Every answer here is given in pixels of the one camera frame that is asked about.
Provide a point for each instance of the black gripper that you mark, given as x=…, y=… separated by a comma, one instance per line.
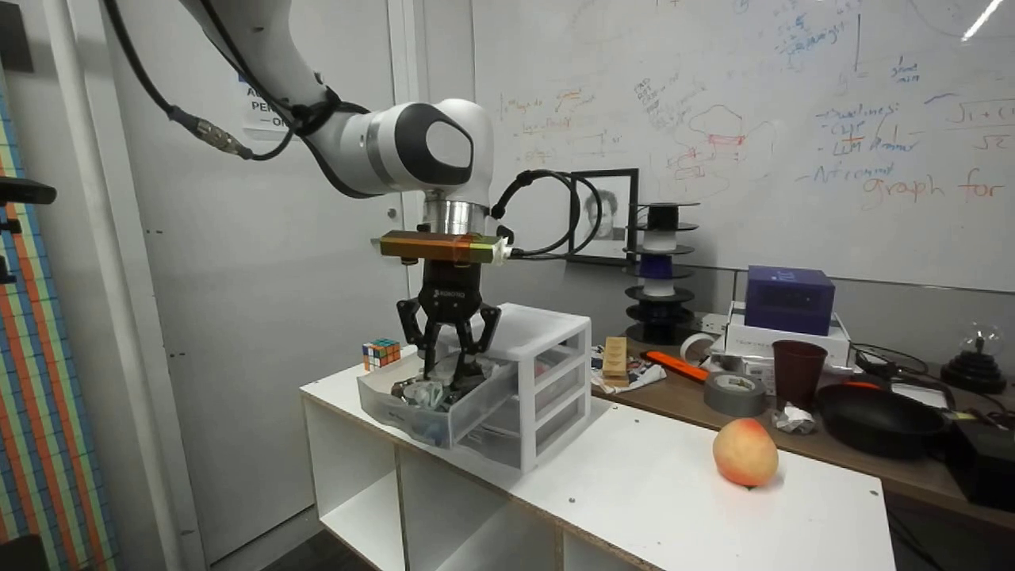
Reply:
x=455, y=286

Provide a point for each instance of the clear plastic drawer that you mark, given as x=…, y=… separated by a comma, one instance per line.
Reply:
x=445, y=422

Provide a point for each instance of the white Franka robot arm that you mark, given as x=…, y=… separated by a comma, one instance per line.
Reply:
x=390, y=144

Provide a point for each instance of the white three-drawer plastic cabinet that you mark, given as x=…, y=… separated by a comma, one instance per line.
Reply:
x=541, y=336

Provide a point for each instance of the silver metallic item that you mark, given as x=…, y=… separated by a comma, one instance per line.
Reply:
x=416, y=394

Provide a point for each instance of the Rubik's cube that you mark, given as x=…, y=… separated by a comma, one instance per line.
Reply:
x=383, y=352

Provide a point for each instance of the wooden block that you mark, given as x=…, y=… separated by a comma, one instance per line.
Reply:
x=618, y=359

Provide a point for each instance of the printed paper sheet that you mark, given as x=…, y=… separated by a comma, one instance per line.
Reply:
x=638, y=380

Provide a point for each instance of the black stacked spool tower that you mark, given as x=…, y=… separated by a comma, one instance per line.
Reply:
x=662, y=296

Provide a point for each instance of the black framed portrait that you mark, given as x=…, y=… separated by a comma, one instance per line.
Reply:
x=621, y=211

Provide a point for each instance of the orange tool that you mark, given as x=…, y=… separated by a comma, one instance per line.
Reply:
x=677, y=366

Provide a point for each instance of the brown wooden desk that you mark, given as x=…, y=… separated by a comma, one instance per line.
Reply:
x=677, y=407

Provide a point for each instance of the white door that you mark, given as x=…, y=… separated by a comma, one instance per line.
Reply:
x=211, y=369

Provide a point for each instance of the white cube shelf unit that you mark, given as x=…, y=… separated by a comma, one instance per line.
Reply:
x=637, y=509

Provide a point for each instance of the white flat box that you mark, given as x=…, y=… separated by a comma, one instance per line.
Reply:
x=751, y=339

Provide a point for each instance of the blue white notice sign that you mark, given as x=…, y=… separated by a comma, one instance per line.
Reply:
x=258, y=114

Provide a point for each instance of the orange peach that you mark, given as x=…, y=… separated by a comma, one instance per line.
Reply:
x=747, y=450

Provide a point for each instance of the purple box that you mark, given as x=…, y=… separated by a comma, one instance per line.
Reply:
x=787, y=299

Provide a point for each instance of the dark red cup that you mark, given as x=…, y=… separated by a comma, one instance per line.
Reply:
x=797, y=373

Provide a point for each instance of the crumpled foil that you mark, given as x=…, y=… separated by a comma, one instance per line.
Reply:
x=795, y=421

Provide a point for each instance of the whiteboard with writing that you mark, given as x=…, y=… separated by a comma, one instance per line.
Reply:
x=762, y=129

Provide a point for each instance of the black frying pan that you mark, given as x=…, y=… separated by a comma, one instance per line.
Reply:
x=879, y=422

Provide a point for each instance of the black round stand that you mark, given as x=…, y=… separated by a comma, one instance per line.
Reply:
x=973, y=369

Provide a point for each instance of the black box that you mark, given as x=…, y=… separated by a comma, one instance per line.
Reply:
x=983, y=462

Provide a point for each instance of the gold wrist camera bar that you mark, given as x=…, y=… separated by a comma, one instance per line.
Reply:
x=439, y=247

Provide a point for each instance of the grey duct tape roll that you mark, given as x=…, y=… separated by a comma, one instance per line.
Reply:
x=734, y=397

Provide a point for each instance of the colourful striped wall panel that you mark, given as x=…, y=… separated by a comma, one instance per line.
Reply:
x=43, y=422

